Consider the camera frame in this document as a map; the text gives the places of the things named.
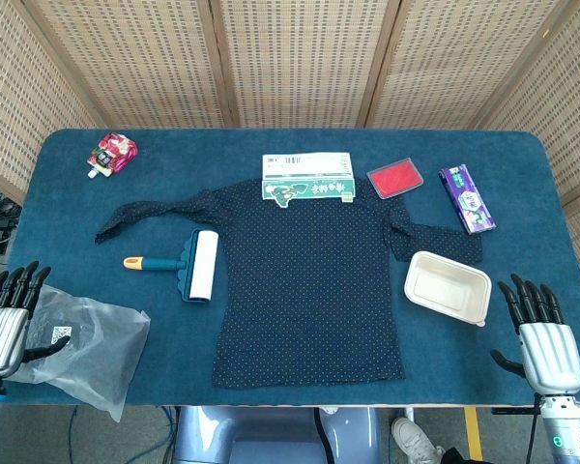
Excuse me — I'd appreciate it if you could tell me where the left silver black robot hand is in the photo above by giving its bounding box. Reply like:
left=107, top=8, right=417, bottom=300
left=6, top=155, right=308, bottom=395
left=0, top=260, right=72, bottom=383

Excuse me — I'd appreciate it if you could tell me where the purple long box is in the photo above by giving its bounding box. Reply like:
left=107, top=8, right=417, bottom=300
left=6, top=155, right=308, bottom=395
left=438, top=163, right=497, bottom=236

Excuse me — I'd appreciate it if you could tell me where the blue floor cable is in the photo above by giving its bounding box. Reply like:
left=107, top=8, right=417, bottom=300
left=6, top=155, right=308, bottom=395
left=67, top=405, right=181, bottom=464

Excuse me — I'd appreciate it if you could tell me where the beige food container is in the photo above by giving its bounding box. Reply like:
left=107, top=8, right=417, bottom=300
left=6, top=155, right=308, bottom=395
left=403, top=249, right=493, bottom=329

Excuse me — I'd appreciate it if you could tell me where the red ink pad case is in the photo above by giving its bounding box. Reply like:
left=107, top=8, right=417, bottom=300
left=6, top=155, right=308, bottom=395
left=365, top=157, right=425, bottom=200

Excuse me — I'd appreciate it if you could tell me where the clear plastic bag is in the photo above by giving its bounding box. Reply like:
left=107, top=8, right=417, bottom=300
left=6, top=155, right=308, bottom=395
left=4, top=283, right=152, bottom=423

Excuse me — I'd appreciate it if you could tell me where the green handle lint roller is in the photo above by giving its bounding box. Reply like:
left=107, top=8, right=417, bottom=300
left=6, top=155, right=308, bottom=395
left=123, top=229, right=220, bottom=306

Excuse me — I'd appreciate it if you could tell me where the white shoe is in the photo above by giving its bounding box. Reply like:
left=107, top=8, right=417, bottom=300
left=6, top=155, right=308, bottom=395
left=391, top=418, right=442, bottom=464

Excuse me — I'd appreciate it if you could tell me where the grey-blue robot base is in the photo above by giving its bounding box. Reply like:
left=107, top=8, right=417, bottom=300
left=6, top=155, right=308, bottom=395
left=173, top=405, right=383, bottom=464

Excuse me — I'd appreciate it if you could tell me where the navy polka dot shirt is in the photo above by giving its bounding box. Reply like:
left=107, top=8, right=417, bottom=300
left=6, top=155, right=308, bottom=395
left=95, top=178, right=484, bottom=391

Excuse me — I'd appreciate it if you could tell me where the woven folding screen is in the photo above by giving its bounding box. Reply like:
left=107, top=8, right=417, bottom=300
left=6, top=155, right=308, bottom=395
left=0, top=0, right=580, bottom=291

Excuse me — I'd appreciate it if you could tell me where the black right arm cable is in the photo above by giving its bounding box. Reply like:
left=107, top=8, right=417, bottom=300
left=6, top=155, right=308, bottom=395
left=491, top=393, right=546, bottom=464

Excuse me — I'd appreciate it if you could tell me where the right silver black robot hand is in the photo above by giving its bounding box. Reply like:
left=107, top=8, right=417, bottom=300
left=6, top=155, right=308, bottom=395
left=490, top=274, right=580, bottom=395

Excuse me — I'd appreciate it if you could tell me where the red drink pouch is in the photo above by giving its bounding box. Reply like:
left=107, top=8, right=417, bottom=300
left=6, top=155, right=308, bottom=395
left=86, top=132, right=140, bottom=179

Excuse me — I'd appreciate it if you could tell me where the green and white carton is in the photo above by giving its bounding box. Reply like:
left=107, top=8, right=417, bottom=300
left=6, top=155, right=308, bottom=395
left=260, top=152, right=358, bottom=209

